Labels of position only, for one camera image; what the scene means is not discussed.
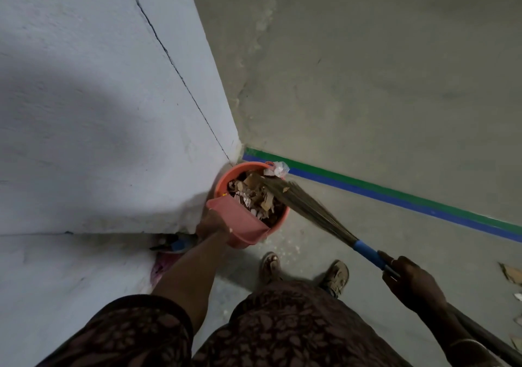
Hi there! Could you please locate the large brown cardboard scrap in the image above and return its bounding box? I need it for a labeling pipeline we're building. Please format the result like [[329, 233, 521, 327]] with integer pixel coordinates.
[[499, 262, 522, 286]]

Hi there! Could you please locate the pink cloth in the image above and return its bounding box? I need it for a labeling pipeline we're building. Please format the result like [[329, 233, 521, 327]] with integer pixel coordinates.
[[149, 252, 182, 288]]

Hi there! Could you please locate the brown patterned dress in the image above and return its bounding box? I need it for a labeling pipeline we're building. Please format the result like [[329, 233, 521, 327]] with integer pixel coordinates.
[[36, 279, 413, 367]]

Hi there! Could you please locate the blue and black brush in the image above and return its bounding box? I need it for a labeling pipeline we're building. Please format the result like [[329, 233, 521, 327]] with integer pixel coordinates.
[[149, 234, 197, 254]]

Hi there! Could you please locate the pile of cardboard scraps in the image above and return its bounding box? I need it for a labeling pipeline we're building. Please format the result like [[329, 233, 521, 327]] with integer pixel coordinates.
[[226, 171, 286, 227]]

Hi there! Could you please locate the grass broom with blue handle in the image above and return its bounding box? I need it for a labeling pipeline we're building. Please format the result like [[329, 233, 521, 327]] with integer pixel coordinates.
[[245, 173, 522, 367]]

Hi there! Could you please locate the blue and green floor tape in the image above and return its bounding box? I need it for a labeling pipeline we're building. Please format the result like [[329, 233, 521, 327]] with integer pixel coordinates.
[[242, 147, 522, 243]]

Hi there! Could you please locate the person's left forearm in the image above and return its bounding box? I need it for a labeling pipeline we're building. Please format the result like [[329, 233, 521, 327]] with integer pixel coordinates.
[[151, 232, 230, 335]]

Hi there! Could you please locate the person's right sandal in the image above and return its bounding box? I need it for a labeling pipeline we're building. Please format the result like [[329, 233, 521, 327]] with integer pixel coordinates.
[[319, 260, 350, 299]]

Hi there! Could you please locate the orange plastic bucket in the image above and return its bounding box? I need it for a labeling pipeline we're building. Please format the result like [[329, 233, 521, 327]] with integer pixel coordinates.
[[207, 161, 291, 234]]

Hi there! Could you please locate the person's left hand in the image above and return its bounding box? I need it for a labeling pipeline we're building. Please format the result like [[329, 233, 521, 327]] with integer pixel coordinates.
[[196, 209, 233, 243]]

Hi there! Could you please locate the person's right hand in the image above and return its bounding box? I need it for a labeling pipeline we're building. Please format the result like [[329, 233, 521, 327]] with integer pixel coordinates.
[[377, 250, 448, 315]]

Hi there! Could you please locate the person's left sandal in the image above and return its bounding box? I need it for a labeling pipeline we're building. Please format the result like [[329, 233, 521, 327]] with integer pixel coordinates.
[[260, 252, 283, 284]]

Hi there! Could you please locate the clear plastic wrapper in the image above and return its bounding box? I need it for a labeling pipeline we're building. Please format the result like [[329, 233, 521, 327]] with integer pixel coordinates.
[[263, 161, 291, 178]]

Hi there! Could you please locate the person's right forearm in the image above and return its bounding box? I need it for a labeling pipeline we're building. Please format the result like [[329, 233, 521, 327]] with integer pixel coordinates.
[[422, 302, 504, 367]]

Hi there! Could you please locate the pink plastic dustpan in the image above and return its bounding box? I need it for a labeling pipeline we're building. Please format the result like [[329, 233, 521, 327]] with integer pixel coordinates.
[[205, 195, 272, 250]]

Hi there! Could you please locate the person's sandal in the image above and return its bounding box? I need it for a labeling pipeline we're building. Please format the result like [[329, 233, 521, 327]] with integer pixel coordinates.
[[319, 260, 350, 299], [260, 252, 283, 284]]

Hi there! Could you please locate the metal bangle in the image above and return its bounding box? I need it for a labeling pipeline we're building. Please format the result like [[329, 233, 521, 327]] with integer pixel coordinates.
[[448, 337, 492, 359]]

